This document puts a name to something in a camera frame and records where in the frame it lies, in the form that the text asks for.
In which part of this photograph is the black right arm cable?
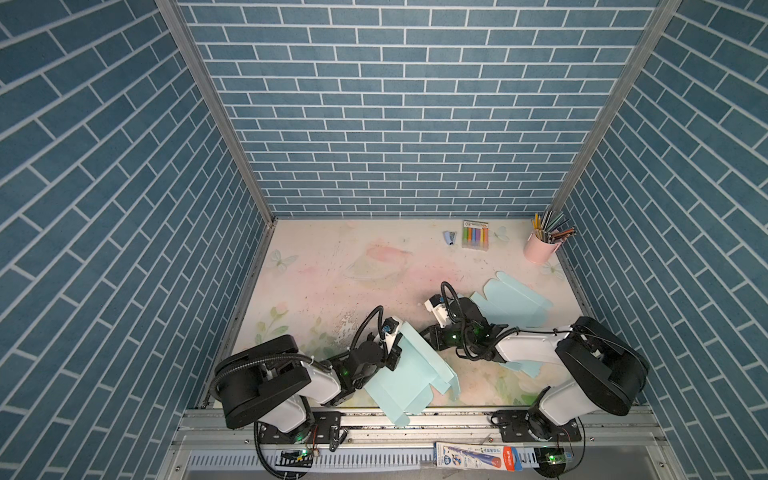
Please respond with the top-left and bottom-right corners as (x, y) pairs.
(439, 280), (649, 361)

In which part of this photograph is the light blue paper box sheet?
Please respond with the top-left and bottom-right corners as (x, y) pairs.
(364, 322), (461, 427)

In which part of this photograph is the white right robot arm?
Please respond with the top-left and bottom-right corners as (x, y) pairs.
(420, 293), (649, 440)

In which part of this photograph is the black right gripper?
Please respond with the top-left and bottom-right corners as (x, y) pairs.
(411, 323), (475, 351)

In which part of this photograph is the metal base rail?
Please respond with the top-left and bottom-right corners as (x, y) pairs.
(172, 407), (669, 450)

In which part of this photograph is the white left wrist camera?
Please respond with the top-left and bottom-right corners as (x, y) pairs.
(379, 317), (402, 353)

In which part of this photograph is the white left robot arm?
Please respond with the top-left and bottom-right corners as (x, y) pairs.
(210, 333), (402, 436)

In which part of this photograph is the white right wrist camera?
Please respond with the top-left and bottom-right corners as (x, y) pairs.
(424, 294), (452, 328)

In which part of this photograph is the pack of coloured highlighters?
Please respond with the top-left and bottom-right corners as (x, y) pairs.
(462, 220), (489, 251)

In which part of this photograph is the pink metal pencil bucket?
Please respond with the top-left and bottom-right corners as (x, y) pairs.
(523, 233), (563, 265)

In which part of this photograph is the white red blue package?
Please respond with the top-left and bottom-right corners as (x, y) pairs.
(434, 442), (539, 472)

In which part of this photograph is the light blue flat box stack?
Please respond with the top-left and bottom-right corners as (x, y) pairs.
(469, 271), (554, 379)

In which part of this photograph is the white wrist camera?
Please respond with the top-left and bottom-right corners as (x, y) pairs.
(379, 317), (402, 353)
(424, 294), (452, 328)

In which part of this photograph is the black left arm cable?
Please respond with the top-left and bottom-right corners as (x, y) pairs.
(208, 304), (385, 409)

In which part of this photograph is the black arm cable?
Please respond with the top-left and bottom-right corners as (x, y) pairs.
(439, 280), (649, 361)
(208, 304), (385, 409)

